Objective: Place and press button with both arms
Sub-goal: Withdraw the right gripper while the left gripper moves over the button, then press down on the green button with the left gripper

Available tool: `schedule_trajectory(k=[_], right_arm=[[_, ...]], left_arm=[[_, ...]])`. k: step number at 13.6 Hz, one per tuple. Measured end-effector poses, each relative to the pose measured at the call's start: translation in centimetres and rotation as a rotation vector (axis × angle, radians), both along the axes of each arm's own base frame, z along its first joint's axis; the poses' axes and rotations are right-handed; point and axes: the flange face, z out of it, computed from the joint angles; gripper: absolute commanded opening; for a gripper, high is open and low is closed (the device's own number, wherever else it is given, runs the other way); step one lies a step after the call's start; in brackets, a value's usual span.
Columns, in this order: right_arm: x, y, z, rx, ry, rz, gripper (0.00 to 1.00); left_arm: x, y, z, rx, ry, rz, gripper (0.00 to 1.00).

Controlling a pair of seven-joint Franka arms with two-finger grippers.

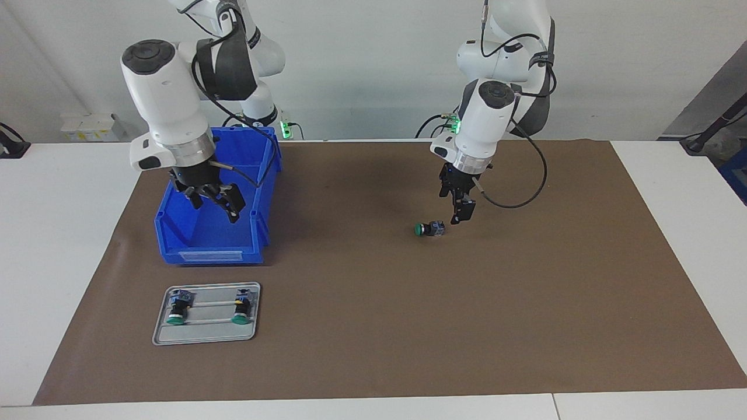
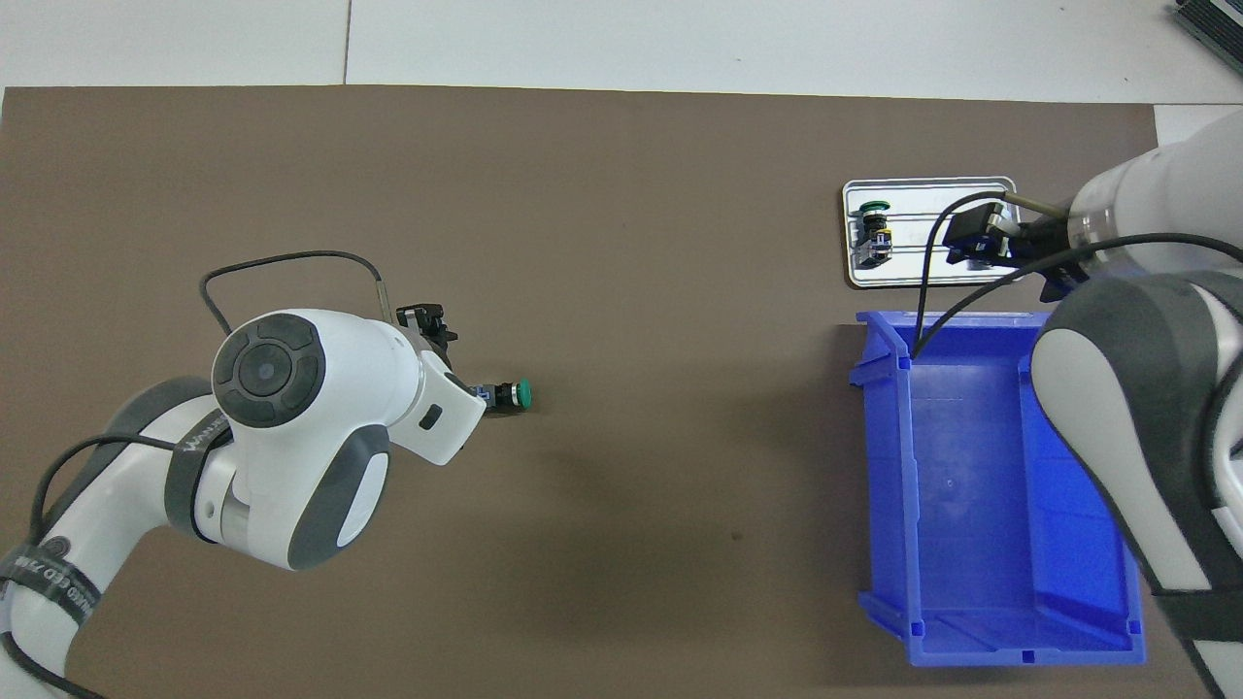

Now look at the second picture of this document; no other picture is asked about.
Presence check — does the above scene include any grey metal tray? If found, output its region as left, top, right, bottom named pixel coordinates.
left=842, top=177, right=1030, bottom=289

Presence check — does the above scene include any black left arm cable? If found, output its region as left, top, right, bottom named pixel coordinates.
left=0, top=250, right=391, bottom=699

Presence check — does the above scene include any green push button switch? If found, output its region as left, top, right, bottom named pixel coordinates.
left=474, top=377, right=534, bottom=416
left=851, top=199, right=894, bottom=270

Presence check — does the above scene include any brown table mat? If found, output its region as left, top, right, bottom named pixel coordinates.
left=0, top=85, right=1225, bottom=699

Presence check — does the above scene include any blue plastic storage bin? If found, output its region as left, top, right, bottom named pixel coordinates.
left=848, top=311, right=1147, bottom=669

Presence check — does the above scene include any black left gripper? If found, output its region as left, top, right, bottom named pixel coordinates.
left=396, top=303, right=457, bottom=370

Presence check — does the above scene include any grey ribbed device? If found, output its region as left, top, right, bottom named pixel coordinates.
left=1170, top=0, right=1243, bottom=71

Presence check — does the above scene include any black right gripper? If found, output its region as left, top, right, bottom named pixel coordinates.
left=947, top=201, right=1093, bottom=304

